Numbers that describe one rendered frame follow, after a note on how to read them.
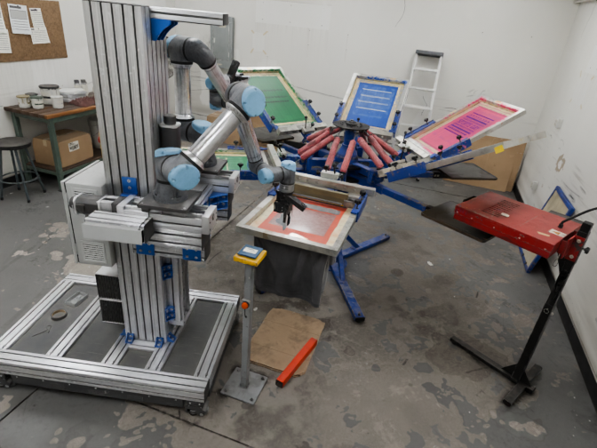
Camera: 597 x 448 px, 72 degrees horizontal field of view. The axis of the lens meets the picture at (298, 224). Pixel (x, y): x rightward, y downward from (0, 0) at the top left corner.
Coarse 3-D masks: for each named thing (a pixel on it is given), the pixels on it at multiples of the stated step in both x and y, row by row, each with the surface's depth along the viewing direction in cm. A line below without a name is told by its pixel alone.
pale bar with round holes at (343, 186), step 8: (296, 176) 292; (304, 176) 290; (312, 176) 291; (320, 184) 288; (328, 184) 286; (336, 184) 285; (344, 184) 283; (352, 184) 284; (352, 192) 283; (368, 192) 279
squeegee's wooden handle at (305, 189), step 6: (294, 186) 271; (300, 186) 269; (306, 186) 268; (312, 186) 269; (294, 192) 273; (300, 192) 271; (306, 192) 270; (312, 192) 269; (318, 192) 267; (324, 192) 266; (330, 192) 264; (336, 192) 263; (342, 192) 264; (324, 198) 267; (330, 198) 266; (336, 198) 265; (342, 198) 263
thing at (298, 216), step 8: (304, 200) 273; (296, 208) 261; (272, 216) 247; (280, 216) 248; (296, 216) 250; (304, 216) 251; (264, 224) 237; (272, 224) 238; (296, 224) 241; (280, 232) 230; (288, 232) 231
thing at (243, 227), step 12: (264, 204) 253; (252, 216) 237; (240, 228) 225; (252, 228) 224; (348, 228) 234; (276, 240) 221; (288, 240) 218; (300, 240) 217; (336, 240) 221; (324, 252) 214; (336, 252) 212
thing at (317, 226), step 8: (336, 208) 266; (344, 208) 268; (312, 216) 252; (320, 216) 254; (328, 216) 255; (336, 216) 256; (304, 224) 242; (312, 224) 243; (320, 224) 244; (328, 224) 245; (336, 224) 246; (296, 232) 232; (304, 232) 233; (312, 232) 234; (320, 232) 235; (328, 232) 236; (312, 240) 226; (320, 240) 226; (328, 240) 227
